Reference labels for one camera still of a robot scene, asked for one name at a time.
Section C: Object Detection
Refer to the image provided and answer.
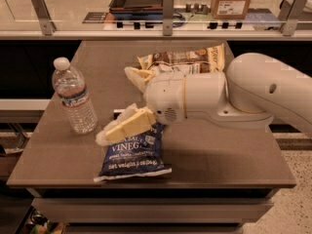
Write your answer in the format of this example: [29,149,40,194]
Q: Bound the right metal glass bracket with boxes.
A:
[278,0,308,36]

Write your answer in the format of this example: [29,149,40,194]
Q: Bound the metal glass bracket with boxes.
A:
[278,0,308,36]
[31,0,57,36]
[163,0,174,36]

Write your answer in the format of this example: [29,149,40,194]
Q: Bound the blue potato chips bag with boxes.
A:
[94,121,172,182]

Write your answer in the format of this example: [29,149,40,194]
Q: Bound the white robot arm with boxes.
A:
[96,53,312,146]

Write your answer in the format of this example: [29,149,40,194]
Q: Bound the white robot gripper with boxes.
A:
[96,67,185,146]

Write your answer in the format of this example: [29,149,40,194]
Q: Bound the brown table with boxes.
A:
[6,39,297,234]

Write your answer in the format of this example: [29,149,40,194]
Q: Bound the left metal glass bracket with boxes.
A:
[31,0,57,36]

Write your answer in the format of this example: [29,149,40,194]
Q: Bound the yellow brown snack bag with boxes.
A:
[137,44,225,74]

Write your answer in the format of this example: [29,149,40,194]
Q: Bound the middle metal glass bracket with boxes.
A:
[163,0,174,36]

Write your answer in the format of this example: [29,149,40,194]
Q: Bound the cardboard box with label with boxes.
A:
[211,0,251,20]

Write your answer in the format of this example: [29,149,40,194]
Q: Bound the clear plastic water bottle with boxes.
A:
[52,58,98,135]

